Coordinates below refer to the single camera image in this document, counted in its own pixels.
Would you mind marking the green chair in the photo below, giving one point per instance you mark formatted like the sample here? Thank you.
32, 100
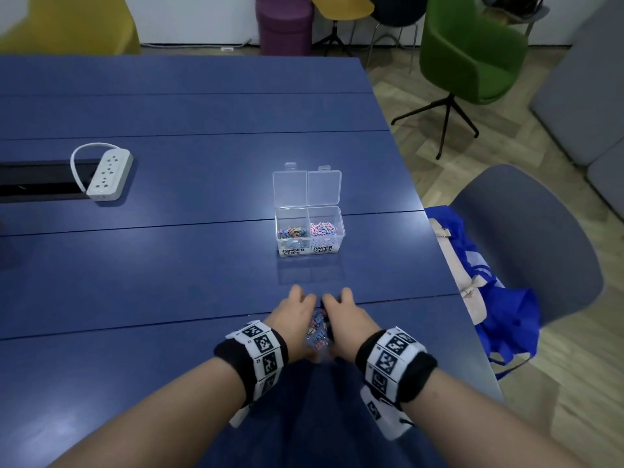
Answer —
468, 48

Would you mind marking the person's right forearm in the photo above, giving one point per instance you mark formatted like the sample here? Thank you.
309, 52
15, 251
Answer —
487, 424

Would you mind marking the small heap of binder clips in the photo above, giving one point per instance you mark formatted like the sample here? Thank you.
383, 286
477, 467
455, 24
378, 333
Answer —
291, 232

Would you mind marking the black marker wristband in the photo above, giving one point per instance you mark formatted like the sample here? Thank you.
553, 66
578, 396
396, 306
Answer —
419, 375
229, 353

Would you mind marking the group of pastel binder clips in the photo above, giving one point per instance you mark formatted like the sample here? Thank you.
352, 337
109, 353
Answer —
318, 331

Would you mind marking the purple stool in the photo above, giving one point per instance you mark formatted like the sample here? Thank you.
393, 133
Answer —
283, 26

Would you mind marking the yellow chair with black legs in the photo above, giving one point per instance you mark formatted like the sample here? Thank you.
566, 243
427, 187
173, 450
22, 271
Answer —
341, 3

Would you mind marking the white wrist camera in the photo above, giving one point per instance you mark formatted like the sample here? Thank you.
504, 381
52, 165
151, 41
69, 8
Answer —
239, 416
390, 424

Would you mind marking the clear two-compartment plastic box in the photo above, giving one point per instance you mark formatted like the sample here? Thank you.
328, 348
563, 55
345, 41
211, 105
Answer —
290, 190

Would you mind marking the large yellow chair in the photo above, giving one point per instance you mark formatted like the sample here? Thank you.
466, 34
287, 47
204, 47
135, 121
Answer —
68, 24

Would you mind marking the person's right hand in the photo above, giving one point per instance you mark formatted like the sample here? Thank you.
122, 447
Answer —
348, 326

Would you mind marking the dark chair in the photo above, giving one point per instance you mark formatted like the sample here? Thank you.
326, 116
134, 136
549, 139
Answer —
397, 8

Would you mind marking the person's left forearm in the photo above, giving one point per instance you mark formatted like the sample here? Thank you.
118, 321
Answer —
146, 419

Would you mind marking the blue bag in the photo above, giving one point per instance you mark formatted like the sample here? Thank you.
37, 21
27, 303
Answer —
512, 316

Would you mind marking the grey sofa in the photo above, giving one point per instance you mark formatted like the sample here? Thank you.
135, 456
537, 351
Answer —
580, 97

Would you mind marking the small heap of paper clips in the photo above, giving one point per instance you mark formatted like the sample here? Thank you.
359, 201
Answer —
323, 229

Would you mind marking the person's left hand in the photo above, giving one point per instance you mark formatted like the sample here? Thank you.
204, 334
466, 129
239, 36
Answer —
290, 321

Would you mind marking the grey metal chair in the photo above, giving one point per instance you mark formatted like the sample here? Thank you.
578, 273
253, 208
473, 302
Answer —
519, 7

